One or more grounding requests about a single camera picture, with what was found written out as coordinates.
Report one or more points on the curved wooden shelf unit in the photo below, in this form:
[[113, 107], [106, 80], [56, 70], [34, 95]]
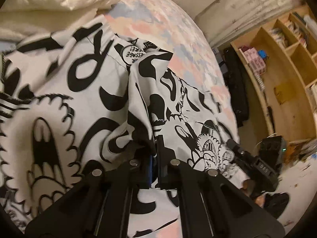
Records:
[[279, 100]]

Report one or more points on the blue box on shelf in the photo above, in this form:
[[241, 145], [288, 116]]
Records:
[[263, 54]]

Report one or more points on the pastel patchwork bed cover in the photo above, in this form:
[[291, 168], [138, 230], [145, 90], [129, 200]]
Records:
[[169, 27]]

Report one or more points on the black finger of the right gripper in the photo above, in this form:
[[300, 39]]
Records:
[[231, 146]]

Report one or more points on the beige patterned curtain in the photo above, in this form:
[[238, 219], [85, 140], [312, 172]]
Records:
[[222, 20]]

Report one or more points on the white black graffiti print jacket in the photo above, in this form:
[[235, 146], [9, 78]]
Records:
[[74, 96]]

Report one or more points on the white shiny folded puffer jacket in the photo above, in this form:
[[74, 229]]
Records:
[[23, 18]]

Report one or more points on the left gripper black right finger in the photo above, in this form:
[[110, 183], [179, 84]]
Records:
[[209, 204]]

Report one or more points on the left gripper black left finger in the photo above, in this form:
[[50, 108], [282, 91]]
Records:
[[98, 206]]

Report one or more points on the pink storage boxes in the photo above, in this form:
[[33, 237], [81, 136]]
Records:
[[253, 59]]

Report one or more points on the right hand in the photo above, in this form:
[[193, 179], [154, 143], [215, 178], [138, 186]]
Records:
[[248, 189]]

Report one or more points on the black white clothes pile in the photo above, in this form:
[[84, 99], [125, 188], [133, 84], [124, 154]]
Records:
[[232, 74]]

